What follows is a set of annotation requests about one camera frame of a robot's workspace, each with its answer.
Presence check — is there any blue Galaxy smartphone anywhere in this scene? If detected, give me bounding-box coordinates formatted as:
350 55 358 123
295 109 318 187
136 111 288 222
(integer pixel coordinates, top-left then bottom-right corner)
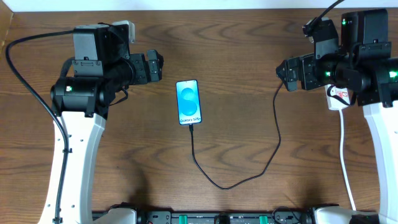
175 80 202 126

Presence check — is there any black USB charging cable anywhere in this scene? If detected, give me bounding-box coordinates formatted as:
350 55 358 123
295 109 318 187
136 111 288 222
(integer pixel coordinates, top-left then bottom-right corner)
188 81 285 191

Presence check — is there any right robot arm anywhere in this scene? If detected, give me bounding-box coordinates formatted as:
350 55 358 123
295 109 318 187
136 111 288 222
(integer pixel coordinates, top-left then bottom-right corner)
275 9 397 223

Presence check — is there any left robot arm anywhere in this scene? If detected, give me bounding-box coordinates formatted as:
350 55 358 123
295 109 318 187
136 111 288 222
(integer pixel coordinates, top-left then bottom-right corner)
40 21 164 223

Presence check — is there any white power strip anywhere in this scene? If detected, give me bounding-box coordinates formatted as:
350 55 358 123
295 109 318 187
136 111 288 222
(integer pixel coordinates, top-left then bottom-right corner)
325 85 351 111

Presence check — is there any white power strip cord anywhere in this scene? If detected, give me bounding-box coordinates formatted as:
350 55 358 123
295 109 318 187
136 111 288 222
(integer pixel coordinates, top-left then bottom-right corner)
338 108 357 211

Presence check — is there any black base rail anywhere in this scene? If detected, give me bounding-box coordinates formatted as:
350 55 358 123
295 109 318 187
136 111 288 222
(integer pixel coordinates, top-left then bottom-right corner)
93 208 379 224

